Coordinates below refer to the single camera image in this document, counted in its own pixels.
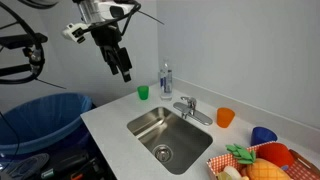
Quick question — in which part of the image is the blue plastic cup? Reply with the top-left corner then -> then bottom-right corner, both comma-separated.
250,126 -> 279,147

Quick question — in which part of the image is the metal sink drain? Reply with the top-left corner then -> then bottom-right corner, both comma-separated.
152,144 -> 174,164

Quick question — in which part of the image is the black tool pile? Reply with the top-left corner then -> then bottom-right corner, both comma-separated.
39,149 -> 108,180

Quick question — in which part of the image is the black bar camera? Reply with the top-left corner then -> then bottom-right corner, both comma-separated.
0,32 -> 49,50

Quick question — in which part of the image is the red round plushie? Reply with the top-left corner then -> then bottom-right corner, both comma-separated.
255,142 -> 296,169

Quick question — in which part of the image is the stainless steel sink basin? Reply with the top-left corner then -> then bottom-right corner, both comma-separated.
126,106 -> 214,176

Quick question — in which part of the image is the clear water bottle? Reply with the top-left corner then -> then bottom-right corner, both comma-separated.
158,57 -> 174,102

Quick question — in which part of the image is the orange pineapple plushie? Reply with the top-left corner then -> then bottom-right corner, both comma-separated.
225,143 -> 294,180

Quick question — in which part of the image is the chrome sink faucet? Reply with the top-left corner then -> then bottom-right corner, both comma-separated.
172,96 -> 214,127

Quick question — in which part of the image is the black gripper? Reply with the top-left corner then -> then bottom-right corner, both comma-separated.
90,24 -> 133,84

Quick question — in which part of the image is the yellow banana plushie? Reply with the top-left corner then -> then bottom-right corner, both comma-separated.
216,165 -> 251,180

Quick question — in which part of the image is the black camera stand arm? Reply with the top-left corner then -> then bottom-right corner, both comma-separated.
0,46 -> 44,78

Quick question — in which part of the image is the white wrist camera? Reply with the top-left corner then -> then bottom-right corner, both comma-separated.
61,22 -> 89,45

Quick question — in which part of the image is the trash bin with blue bag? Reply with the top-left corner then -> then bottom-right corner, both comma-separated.
0,92 -> 94,156

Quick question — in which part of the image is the basket of toy food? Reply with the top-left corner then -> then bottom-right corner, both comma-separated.
206,140 -> 320,180

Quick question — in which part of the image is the orange plastic cup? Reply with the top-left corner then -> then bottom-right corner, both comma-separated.
216,107 -> 236,129

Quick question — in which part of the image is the green plastic cup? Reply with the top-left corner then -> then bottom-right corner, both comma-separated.
136,85 -> 150,101

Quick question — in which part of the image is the black cable bundle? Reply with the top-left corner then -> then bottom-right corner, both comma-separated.
0,0 -> 46,85

